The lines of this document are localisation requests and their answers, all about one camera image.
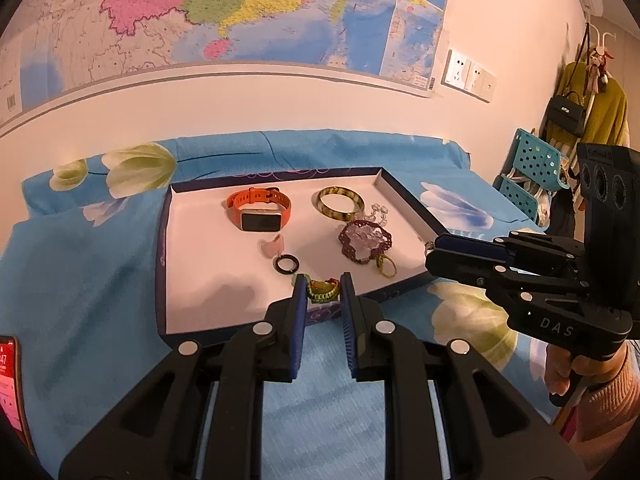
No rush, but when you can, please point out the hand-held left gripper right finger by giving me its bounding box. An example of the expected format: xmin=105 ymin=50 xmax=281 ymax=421
xmin=340 ymin=272 xmax=598 ymax=480

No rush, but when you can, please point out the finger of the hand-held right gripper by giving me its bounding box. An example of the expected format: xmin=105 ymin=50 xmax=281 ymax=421
xmin=433 ymin=230 xmax=591 ymax=265
xmin=424 ymin=249 xmax=590 ymax=307

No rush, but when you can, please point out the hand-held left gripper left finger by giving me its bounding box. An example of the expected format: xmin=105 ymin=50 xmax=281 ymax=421
xmin=59 ymin=274 xmax=308 ymax=480

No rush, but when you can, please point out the green woven bracelet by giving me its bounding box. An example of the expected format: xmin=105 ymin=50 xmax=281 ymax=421
xmin=305 ymin=277 xmax=343 ymax=303

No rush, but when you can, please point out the green ring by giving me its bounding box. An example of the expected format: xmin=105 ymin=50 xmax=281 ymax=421
xmin=375 ymin=252 xmax=399 ymax=279

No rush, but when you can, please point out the purple bead bracelet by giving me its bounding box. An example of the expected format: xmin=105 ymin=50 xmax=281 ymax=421
xmin=338 ymin=217 xmax=395 ymax=263

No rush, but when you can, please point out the pink pendant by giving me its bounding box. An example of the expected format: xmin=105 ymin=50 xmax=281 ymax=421
xmin=257 ymin=234 xmax=287 ymax=260

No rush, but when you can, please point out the clear bead bracelet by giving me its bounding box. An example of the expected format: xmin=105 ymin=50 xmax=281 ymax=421
xmin=362 ymin=202 xmax=391 ymax=226

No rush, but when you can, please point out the white shallow tray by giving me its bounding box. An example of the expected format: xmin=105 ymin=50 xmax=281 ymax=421
xmin=155 ymin=166 xmax=451 ymax=346

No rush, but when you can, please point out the person's right hand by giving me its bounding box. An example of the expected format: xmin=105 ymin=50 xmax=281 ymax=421
xmin=542 ymin=342 xmax=577 ymax=400

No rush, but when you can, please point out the blue plastic chair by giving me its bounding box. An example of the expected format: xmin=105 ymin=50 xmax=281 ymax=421
xmin=510 ymin=127 xmax=571 ymax=191
xmin=492 ymin=174 xmax=541 ymax=223

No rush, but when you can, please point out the yellow coat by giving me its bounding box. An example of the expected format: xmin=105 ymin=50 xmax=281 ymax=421
xmin=555 ymin=60 xmax=630 ymax=148

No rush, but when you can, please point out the orange smartwatch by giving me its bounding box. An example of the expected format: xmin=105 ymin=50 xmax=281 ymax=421
xmin=226 ymin=186 xmax=293 ymax=232

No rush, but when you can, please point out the black handbag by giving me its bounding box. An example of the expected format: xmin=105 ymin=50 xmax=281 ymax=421
xmin=545 ymin=91 xmax=587 ymax=137

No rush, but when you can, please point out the green bangle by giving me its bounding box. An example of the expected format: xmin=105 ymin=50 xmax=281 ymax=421
xmin=315 ymin=186 xmax=365 ymax=222

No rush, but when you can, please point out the white coat rack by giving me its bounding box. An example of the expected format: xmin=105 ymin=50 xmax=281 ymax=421
xmin=582 ymin=22 xmax=618 ymax=96

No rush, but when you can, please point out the blue floral blanket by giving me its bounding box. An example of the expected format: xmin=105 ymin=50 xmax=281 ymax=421
xmin=0 ymin=129 xmax=566 ymax=480

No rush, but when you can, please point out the smartphone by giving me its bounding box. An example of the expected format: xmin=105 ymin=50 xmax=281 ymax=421
xmin=0 ymin=335 xmax=36 ymax=453

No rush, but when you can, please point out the colourful wall map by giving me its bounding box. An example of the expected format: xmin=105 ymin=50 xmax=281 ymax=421
xmin=0 ymin=0 xmax=453 ymax=138

